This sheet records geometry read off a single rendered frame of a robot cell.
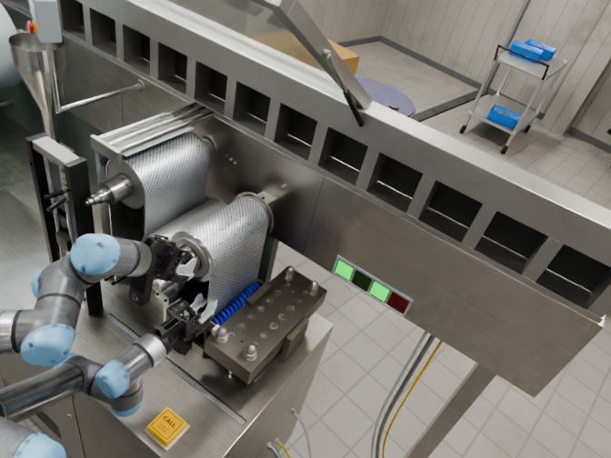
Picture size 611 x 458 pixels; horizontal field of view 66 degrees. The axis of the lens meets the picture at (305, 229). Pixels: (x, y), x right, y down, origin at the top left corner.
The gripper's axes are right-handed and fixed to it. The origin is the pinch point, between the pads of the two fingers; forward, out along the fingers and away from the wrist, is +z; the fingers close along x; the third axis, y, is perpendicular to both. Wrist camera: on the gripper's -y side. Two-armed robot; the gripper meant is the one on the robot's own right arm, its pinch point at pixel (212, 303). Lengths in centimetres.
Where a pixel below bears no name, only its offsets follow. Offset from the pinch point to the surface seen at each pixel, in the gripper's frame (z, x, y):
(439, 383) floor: 116, -72, -109
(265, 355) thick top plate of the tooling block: 0.5, -19.8, -6.0
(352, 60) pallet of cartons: 399, 155, -69
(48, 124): 7, 77, 19
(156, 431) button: -28.8, -9.4, -16.6
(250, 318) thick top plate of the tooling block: 8.1, -8.4, -6.8
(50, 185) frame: -15, 44, 23
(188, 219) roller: 8.7, 18.2, 14.4
